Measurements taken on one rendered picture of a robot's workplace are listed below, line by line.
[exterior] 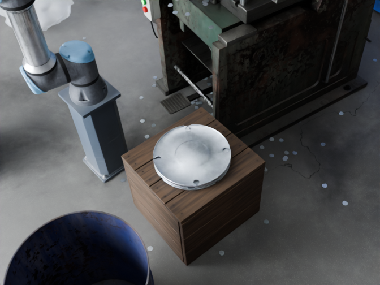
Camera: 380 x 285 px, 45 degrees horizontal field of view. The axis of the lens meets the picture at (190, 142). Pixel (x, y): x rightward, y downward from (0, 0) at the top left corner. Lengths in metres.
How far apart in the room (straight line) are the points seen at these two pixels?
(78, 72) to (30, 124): 0.82
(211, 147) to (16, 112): 1.24
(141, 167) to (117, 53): 1.19
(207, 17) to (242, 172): 0.63
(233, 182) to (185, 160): 0.19
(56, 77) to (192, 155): 0.57
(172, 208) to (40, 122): 1.10
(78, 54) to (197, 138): 0.54
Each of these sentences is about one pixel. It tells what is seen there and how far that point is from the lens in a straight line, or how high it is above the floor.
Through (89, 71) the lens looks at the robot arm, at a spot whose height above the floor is 0.60.
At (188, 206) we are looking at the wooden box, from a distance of 1.61.
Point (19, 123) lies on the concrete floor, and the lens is 2.53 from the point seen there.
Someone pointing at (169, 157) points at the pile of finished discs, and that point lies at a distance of 1.70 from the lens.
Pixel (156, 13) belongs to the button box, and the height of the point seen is 0.53.
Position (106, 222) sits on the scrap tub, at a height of 0.43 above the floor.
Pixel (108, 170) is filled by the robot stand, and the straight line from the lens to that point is 2.12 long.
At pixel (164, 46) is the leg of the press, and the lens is 2.26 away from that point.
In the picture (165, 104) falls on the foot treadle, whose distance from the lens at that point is 2.19.
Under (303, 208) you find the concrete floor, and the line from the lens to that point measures 2.05.
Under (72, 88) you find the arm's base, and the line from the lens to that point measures 1.83.
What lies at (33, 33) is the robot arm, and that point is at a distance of 1.58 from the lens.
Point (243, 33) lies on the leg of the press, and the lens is 1.79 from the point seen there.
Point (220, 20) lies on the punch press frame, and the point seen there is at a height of 0.65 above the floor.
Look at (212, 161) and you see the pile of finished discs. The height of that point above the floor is 0.38.
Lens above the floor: 1.71
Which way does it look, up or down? 50 degrees down
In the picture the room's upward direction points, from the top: 4 degrees counter-clockwise
